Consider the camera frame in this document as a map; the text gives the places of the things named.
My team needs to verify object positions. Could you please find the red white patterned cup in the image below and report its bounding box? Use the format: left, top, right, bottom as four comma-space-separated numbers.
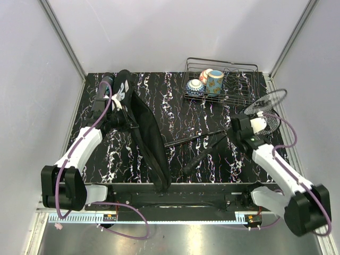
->
199, 69, 212, 84

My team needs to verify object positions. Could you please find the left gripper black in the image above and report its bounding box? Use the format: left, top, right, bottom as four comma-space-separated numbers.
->
107, 106, 139, 133

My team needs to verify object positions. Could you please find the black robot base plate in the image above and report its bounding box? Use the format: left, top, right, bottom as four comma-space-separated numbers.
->
107, 183, 259, 223

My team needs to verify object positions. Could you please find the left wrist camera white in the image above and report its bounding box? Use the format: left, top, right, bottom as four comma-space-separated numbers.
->
111, 93, 123, 111

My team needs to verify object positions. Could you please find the black badminton racket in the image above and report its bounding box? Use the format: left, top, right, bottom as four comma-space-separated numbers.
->
164, 109, 282, 149
182, 89, 287, 175

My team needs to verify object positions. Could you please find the dark wire dish rack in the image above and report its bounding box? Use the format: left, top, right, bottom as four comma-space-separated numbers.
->
182, 57, 260, 106

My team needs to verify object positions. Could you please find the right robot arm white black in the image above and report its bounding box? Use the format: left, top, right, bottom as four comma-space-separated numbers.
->
229, 114, 332, 236

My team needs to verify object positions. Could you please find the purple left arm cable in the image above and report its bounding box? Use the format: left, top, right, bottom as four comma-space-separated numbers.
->
56, 81, 150, 240

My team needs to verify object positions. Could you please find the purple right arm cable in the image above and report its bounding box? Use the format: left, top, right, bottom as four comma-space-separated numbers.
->
220, 113, 333, 236

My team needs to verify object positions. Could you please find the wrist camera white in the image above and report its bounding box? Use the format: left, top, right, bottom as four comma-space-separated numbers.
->
111, 93, 123, 111
250, 111, 267, 135

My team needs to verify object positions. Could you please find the light blue butterfly cup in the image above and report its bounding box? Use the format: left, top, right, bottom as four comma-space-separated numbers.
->
206, 70, 224, 96

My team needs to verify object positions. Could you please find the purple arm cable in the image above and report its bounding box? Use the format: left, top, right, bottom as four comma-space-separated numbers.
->
220, 113, 333, 236
56, 81, 150, 240

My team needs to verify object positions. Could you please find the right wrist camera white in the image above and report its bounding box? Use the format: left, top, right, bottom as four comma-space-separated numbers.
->
250, 111, 267, 135

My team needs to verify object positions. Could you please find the black shuttlecock tube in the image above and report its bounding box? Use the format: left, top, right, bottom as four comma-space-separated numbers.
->
91, 72, 116, 117

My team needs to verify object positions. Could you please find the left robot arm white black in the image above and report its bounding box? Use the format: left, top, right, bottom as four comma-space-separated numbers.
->
40, 96, 127, 219

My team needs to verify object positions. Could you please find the blue white patterned bowl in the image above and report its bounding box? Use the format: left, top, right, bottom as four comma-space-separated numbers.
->
185, 79, 205, 97

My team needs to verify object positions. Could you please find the black Crossway racket bag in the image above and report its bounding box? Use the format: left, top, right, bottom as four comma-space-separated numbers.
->
113, 70, 171, 191

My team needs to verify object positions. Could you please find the small pink object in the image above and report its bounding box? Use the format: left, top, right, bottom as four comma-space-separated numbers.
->
54, 223, 63, 230

